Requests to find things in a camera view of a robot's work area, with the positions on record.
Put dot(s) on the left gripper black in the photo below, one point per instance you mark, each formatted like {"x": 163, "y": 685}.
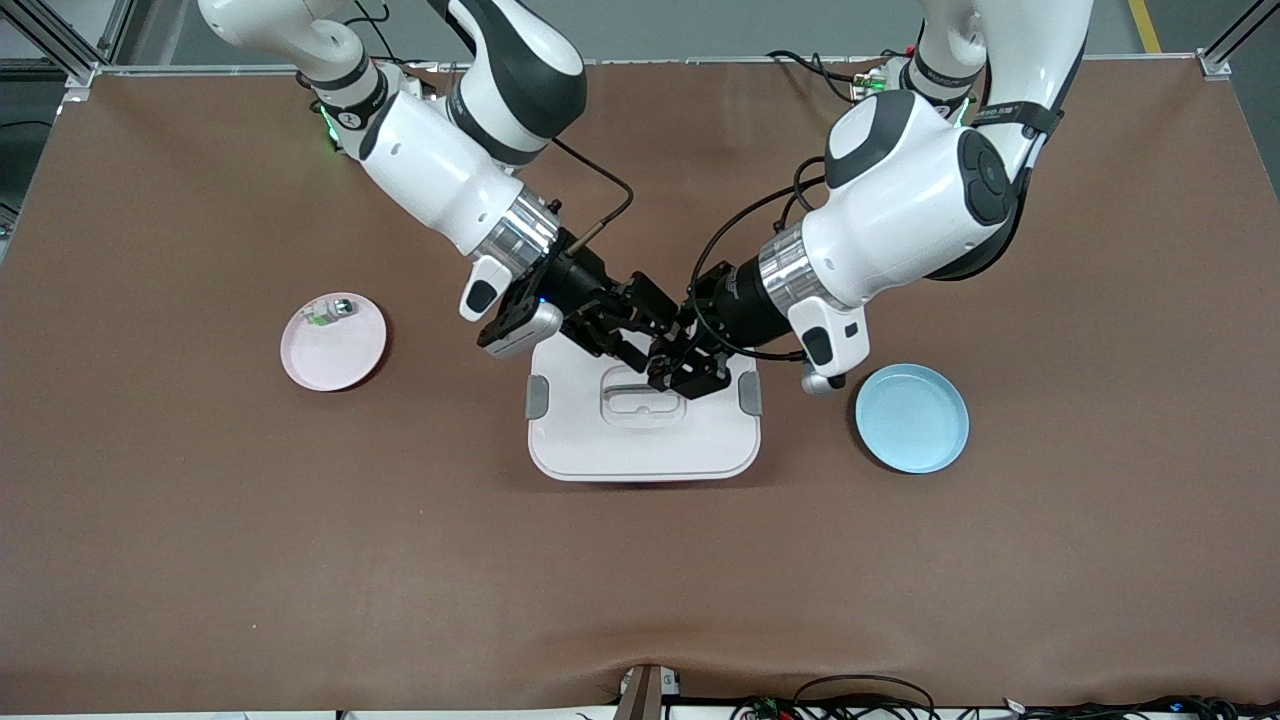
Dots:
{"x": 738, "y": 303}

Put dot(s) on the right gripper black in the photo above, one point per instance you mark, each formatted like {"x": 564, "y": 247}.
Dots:
{"x": 579, "y": 281}

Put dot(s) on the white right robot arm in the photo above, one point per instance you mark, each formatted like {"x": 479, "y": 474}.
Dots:
{"x": 430, "y": 170}

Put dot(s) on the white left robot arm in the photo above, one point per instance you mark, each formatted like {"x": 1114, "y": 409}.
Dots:
{"x": 900, "y": 200}

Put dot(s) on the grey box latch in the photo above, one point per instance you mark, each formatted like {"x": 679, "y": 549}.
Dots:
{"x": 537, "y": 397}
{"x": 750, "y": 393}

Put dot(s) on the white lidded storage box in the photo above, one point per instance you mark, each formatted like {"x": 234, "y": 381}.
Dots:
{"x": 640, "y": 450}

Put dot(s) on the light blue round plate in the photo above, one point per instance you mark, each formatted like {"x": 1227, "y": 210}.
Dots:
{"x": 912, "y": 420}

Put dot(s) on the pink round plate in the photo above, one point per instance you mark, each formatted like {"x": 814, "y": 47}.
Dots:
{"x": 330, "y": 360}

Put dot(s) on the small white label box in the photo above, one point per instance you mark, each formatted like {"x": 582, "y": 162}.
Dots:
{"x": 668, "y": 683}

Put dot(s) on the silver table edge rail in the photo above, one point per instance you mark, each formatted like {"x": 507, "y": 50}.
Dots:
{"x": 700, "y": 61}

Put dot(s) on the green and white switch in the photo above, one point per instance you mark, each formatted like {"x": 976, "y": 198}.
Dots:
{"x": 335, "y": 310}

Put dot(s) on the aluminium frame post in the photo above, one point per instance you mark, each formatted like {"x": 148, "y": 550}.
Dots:
{"x": 80, "y": 68}
{"x": 1213, "y": 66}

